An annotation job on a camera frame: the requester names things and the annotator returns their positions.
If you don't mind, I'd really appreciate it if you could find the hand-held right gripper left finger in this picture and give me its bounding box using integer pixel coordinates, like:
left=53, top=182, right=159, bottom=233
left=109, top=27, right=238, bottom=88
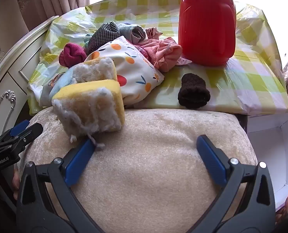
left=16, top=138, right=108, bottom=233

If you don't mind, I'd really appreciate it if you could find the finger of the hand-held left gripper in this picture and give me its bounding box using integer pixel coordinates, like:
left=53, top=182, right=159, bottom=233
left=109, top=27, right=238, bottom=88
left=3, top=123, right=44, bottom=151
left=8, top=120, right=30, bottom=137

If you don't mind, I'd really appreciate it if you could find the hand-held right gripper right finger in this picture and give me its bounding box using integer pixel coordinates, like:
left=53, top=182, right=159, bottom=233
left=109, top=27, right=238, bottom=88
left=190, top=134, right=277, bottom=233

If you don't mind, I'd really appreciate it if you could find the large yellow sponge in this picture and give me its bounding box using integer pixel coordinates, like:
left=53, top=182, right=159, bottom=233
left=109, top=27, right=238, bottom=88
left=51, top=80, right=125, bottom=143

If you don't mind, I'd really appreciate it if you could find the white cardboard box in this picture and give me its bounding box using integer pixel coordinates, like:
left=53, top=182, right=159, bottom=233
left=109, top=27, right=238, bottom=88
left=247, top=109, right=288, bottom=214

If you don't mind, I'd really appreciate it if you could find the light blue cloth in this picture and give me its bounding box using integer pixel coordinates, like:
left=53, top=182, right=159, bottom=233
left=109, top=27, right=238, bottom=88
left=41, top=71, right=78, bottom=106

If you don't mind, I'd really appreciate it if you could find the dark brown knitted sock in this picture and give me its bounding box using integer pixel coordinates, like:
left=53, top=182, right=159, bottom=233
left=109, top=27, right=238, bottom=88
left=177, top=73, right=211, bottom=109

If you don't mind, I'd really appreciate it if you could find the magenta knitted sock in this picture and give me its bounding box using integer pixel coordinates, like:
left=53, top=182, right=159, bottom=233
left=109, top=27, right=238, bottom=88
left=59, top=43, right=87, bottom=68

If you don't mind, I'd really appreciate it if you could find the fruit-print cloth pouch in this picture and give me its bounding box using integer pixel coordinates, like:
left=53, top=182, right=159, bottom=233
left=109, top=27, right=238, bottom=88
left=86, top=36, right=165, bottom=108

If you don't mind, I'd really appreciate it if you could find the pink garment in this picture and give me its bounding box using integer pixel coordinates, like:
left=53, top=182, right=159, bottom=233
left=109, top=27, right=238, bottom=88
left=137, top=37, right=183, bottom=73

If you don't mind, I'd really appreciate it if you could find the black white checked cloth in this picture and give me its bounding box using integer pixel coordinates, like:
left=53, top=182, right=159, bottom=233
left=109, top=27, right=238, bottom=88
left=88, top=21, right=121, bottom=54

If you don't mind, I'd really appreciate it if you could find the grey sock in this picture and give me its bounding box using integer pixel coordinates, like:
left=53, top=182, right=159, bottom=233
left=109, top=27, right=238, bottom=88
left=118, top=23, right=147, bottom=45

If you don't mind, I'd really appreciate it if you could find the person's left hand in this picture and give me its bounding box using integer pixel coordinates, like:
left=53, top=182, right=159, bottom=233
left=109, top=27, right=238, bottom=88
left=0, top=167, right=20, bottom=199

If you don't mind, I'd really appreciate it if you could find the white ornate dresser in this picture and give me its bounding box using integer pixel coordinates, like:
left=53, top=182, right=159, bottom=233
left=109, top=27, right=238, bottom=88
left=0, top=16, right=59, bottom=129

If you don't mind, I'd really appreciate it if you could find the checked plastic tablecloth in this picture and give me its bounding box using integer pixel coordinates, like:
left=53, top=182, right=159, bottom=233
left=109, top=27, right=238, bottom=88
left=27, top=0, right=288, bottom=116

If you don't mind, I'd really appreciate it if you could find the floral white cloth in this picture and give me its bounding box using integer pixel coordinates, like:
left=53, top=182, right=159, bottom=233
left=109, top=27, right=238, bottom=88
left=175, top=58, right=193, bottom=66

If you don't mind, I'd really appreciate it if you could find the red thermos flask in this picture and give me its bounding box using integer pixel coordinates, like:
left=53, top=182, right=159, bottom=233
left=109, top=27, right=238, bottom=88
left=178, top=0, right=237, bottom=66

